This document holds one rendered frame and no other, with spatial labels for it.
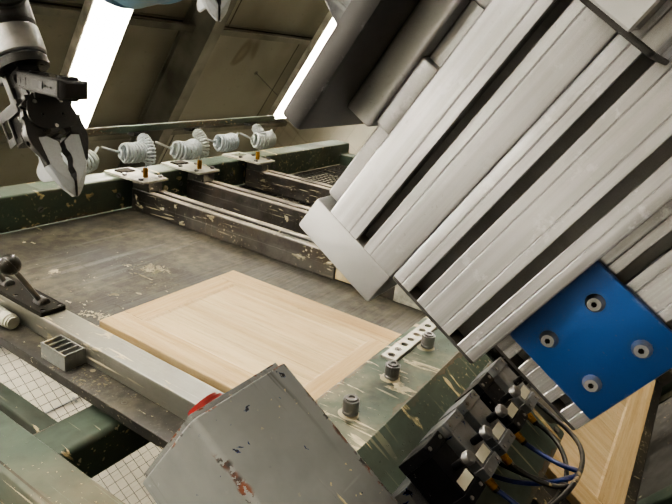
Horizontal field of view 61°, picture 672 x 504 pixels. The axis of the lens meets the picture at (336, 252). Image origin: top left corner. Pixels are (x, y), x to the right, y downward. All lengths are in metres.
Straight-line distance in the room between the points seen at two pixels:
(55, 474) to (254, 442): 0.36
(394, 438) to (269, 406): 0.38
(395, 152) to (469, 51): 0.09
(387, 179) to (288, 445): 0.24
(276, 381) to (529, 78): 0.33
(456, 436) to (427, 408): 0.16
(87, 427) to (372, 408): 0.45
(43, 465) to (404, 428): 0.48
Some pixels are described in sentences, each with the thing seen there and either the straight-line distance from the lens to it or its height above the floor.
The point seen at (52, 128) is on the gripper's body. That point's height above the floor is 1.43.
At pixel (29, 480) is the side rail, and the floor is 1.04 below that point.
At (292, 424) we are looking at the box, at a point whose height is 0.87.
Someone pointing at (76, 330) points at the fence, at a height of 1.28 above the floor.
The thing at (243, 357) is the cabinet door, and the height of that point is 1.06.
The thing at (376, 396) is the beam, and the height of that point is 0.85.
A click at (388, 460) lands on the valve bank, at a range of 0.85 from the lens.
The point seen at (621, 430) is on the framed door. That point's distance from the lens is 1.96.
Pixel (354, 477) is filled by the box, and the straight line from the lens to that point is 0.54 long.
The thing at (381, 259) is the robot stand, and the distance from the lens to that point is 0.45.
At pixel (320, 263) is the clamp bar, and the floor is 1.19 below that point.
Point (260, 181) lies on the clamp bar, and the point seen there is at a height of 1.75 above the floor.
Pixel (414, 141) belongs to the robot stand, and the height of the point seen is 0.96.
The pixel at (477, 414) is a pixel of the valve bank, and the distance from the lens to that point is 0.86.
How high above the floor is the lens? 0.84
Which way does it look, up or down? 14 degrees up
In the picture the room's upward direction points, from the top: 42 degrees counter-clockwise
